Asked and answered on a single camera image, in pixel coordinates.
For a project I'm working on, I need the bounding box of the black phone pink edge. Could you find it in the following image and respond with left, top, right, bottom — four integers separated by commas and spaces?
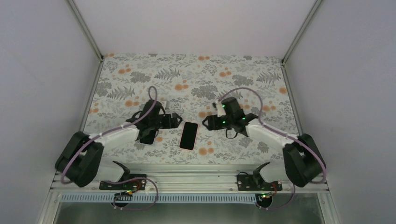
179, 122, 198, 150

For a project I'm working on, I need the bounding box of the aluminium corner post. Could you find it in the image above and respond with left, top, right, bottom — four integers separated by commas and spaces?
66, 0, 103, 62
281, 0, 323, 66

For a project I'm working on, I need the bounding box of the left aluminium corner post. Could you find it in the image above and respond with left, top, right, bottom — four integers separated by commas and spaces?
66, 0, 103, 62

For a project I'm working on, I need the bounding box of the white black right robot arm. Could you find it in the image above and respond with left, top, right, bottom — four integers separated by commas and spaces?
202, 97, 326, 190

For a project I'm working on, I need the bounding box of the floral patterned table mat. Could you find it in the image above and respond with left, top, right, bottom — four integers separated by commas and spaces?
84, 54, 298, 165

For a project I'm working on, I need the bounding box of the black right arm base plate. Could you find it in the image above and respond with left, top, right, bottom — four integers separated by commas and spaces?
236, 162, 283, 191

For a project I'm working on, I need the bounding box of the aluminium front rail frame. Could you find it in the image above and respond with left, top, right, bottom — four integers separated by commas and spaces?
39, 164, 339, 224

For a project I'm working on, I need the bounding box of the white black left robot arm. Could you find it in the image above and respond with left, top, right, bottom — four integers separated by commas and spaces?
55, 99, 182, 189

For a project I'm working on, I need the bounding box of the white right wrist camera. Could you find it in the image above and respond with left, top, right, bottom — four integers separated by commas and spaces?
212, 101, 226, 117

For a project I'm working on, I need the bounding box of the right aluminium corner post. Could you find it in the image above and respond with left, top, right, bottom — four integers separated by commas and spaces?
281, 0, 323, 66

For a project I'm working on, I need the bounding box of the grey slotted cable duct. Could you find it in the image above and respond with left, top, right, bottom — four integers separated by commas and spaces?
59, 193, 257, 204

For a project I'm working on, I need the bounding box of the black phone teal edge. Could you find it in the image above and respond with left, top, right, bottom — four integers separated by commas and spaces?
140, 130, 158, 145

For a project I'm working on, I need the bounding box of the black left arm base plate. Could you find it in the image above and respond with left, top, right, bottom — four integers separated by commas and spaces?
99, 174, 147, 191

